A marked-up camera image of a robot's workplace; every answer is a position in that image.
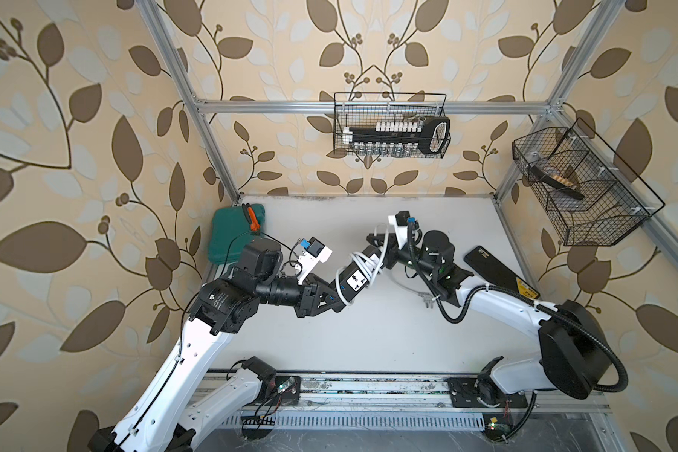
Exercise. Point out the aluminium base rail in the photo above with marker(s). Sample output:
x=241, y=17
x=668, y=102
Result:
x=406, y=402

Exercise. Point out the flat black box yellow label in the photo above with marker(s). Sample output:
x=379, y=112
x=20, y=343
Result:
x=492, y=270

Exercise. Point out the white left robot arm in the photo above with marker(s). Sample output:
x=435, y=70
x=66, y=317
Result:
x=164, y=419

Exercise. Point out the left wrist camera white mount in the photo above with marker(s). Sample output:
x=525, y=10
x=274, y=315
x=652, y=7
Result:
x=314, y=252

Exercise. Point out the orange handled pliers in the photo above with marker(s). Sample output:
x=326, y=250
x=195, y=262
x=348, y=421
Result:
x=251, y=217

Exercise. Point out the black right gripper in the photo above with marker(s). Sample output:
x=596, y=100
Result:
x=391, y=251

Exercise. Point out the black socket bit set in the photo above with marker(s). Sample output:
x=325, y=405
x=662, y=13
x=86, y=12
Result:
x=423, y=138

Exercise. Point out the black wire basket back wall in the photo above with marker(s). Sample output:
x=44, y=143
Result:
x=366, y=108

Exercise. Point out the black white power strip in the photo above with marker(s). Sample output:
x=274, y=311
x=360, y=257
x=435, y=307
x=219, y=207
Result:
x=363, y=269

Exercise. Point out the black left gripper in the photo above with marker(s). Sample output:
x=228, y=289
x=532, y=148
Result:
x=312, y=290

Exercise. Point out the black wire basket right wall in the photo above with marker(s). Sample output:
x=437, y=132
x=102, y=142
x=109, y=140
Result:
x=617, y=199

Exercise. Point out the aluminium frame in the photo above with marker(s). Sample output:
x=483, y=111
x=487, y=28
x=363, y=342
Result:
x=199, y=108

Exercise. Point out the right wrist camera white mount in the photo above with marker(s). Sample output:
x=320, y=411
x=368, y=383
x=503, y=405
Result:
x=404, y=224

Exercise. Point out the black wire basket wall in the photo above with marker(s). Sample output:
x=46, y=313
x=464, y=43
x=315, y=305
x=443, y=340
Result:
x=617, y=199
x=366, y=108

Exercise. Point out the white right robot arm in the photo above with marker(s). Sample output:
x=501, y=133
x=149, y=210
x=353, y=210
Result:
x=572, y=354

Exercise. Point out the green plastic tool case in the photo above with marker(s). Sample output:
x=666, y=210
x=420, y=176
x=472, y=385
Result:
x=230, y=233

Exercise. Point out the dark tool in right basket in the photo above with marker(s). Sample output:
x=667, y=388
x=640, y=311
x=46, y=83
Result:
x=558, y=183

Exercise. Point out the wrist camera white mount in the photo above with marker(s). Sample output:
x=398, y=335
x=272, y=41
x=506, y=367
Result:
x=404, y=224
x=314, y=252

